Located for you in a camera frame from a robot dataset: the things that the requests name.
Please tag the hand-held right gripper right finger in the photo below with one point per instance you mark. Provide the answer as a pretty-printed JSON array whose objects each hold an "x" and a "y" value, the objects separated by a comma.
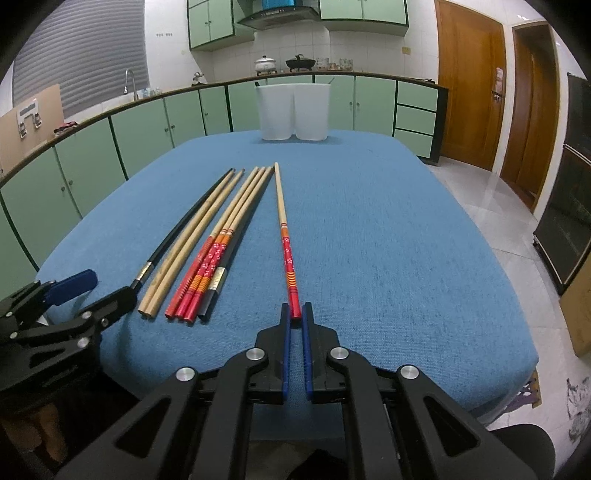
[{"x": 307, "y": 360}]

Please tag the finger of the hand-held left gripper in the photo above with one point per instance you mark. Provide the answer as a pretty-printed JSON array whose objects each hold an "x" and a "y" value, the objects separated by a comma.
[
  {"x": 113, "y": 304},
  {"x": 74, "y": 284}
]

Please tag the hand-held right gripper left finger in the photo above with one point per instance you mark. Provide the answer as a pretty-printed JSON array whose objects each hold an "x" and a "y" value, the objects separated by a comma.
[{"x": 286, "y": 360}]

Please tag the plain bamboo chopstick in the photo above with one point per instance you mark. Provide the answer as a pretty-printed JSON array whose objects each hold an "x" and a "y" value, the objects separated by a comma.
[
  {"x": 185, "y": 256},
  {"x": 174, "y": 254}
]

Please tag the red patterned bamboo chopstick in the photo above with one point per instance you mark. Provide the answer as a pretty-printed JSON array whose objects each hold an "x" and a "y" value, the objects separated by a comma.
[
  {"x": 288, "y": 254},
  {"x": 189, "y": 277},
  {"x": 206, "y": 280},
  {"x": 197, "y": 279}
]

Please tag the black chopstick silver band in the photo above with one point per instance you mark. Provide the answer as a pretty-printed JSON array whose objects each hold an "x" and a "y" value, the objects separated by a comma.
[
  {"x": 167, "y": 238},
  {"x": 218, "y": 279}
]

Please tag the white two-compartment utensil holder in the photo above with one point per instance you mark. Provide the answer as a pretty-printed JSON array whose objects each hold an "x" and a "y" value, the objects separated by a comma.
[{"x": 277, "y": 115}]

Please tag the red cloth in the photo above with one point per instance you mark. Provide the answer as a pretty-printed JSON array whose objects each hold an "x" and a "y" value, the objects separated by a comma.
[{"x": 67, "y": 128}]

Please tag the green lower kitchen cabinets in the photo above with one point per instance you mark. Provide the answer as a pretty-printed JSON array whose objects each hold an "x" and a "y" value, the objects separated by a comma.
[{"x": 138, "y": 134}]

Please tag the brown cardboard board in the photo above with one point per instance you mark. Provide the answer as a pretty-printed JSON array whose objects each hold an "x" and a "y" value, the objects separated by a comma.
[{"x": 48, "y": 108}]

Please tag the clear plastic bottle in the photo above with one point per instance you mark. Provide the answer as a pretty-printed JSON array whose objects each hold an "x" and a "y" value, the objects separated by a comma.
[{"x": 150, "y": 91}]

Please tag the metal sink faucet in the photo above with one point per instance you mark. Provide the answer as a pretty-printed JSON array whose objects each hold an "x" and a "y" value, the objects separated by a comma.
[{"x": 134, "y": 85}]

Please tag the purple plastic stool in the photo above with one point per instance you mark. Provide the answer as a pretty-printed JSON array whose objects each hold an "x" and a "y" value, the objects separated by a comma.
[{"x": 526, "y": 392}]

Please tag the grey window blind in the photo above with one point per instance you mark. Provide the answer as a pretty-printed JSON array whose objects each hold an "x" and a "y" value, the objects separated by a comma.
[{"x": 83, "y": 50}]

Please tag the small metal kettle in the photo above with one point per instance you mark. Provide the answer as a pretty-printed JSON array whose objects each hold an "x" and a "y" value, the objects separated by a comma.
[{"x": 199, "y": 78}]

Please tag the cardboard box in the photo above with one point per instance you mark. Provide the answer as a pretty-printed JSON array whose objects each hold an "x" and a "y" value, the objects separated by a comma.
[{"x": 577, "y": 318}]

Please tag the grey patterned rag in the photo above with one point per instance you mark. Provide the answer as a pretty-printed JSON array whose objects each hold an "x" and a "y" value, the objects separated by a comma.
[{"x": 577, "y": 410}]

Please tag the white lidded pot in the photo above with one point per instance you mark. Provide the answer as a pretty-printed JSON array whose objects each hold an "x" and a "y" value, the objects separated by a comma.
[{"x": 266, "y": 64}]

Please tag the black wok with lid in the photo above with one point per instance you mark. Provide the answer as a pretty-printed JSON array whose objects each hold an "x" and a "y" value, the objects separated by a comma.
[{"x": 300, "y": 62}]

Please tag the black glass cabinet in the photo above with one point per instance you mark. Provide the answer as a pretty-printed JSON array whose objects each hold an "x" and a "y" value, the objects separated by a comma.
[{"x": 565, "y": 207}]

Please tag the wooden door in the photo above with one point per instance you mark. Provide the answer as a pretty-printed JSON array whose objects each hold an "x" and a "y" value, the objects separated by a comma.
[
  {"x": 526, "y": 120},
  {"x": 466, "y": 83}
]

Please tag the range hood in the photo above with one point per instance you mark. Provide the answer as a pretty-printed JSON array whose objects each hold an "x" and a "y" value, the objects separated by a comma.
[{"x": 277, "y": 16}]

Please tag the red paper sign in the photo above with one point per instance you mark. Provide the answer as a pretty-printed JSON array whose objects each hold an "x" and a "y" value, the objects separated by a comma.
[{"x": 499, "y": 78}]

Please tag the white bracket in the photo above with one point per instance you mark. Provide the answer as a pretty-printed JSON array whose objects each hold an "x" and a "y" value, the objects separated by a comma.
[{"x": 27, "y": 113}]

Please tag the green wall cabinet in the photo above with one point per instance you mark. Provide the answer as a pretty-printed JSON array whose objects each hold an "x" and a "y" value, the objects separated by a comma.
[
  {"x": 364, "y": 11},
  {"x": 217, "y": 23}
]

